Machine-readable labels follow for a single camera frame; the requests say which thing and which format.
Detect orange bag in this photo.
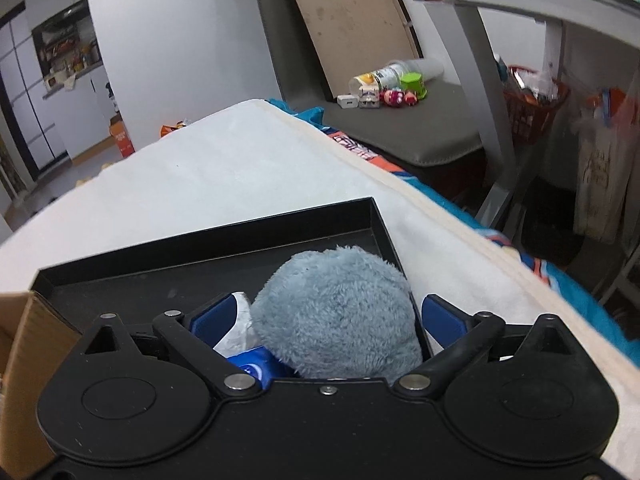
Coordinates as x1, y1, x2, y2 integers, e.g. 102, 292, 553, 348
160, 122, 186, 138

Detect black framed glass door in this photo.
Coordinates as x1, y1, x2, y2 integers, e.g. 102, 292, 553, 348
1, 2, 67, 181

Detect brown cardboard box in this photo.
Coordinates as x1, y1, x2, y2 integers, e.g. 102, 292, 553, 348
1, 292, 80, 479

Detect blue tissue pack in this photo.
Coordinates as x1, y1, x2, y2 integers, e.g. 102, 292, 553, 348
228, 347, 296, 390

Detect white label can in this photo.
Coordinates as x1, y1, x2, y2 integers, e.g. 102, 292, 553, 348
348, 61, 413, 96

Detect white towel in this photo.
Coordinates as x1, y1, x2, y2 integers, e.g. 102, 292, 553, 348
214, 292, 259, 358

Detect orange carton box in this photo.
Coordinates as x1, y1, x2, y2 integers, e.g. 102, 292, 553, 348
110, 114, 134, 158

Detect grey fluffy plush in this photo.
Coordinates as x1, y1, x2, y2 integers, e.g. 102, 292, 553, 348
250, 246, 423, 384

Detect black tray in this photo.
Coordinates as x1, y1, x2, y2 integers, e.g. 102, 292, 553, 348
32, 197, 401, 356

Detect grey desk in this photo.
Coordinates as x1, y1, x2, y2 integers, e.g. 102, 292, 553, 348
414, 0, 639, 226

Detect large brown board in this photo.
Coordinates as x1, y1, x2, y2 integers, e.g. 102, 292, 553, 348
295, 0, 422, 96

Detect red small toys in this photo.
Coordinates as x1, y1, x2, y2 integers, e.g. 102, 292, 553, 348
381, 89, 419, 108

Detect green cup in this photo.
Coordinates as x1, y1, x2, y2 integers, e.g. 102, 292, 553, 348
399, 72, 427, 101

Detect red basket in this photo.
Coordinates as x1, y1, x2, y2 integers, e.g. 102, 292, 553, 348
503, 65, 570, 145

